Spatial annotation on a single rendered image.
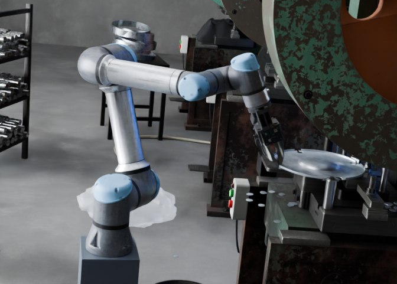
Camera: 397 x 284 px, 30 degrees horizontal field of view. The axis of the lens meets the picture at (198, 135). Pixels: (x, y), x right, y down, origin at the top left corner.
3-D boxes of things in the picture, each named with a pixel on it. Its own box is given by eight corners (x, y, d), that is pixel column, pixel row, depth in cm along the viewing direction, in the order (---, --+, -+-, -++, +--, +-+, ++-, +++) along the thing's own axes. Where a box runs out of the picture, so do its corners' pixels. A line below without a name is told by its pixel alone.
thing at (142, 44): (107, 140, 513) (114, 25, 492) (97, 122, 555) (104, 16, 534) (163, 140, 524) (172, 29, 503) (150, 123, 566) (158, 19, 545)
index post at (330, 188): (324, 209, 217) (328, 178, 214) (321, 205, 220) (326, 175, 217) (333, 209, 217) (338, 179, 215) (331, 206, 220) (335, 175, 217)
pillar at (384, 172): (379, 192, 227) (387, 149, 223) (377, 189, 229) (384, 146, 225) (386, 192, 227) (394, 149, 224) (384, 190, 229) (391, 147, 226)
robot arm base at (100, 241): (86, 257, 229) (88, 227, 227) (84, 237, 244) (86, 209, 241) (134, 257, 232) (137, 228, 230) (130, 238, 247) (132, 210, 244)
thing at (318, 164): (383, 179, 225) (383, 176, 225) (298, 181, 215) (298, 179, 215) (335, 150, 251) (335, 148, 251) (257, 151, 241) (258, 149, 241)
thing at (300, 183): (262, 208, 229) (267, 166, 225) (256, 192, 242) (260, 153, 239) (341, 213, 231) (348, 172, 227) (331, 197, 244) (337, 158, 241)
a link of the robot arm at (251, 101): (240, 92, 222) (265, 82, 222) (244, 106, 224) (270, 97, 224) (244, 98, 215) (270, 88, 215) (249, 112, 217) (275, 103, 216)
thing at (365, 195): (367, 219, 212) (372, 185, 209) (351, 198, 228) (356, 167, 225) (387, 221, 212) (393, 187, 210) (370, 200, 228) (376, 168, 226)
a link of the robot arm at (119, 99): (111, 214, 243) (80, 48, 236) (137, 201, 255) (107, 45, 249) (142, 212, 236) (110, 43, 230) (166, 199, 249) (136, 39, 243)
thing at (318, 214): (320, 232, 215) (323, 213, 214) (292, 180, 258) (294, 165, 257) (420, 238, 218) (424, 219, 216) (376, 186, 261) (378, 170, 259)
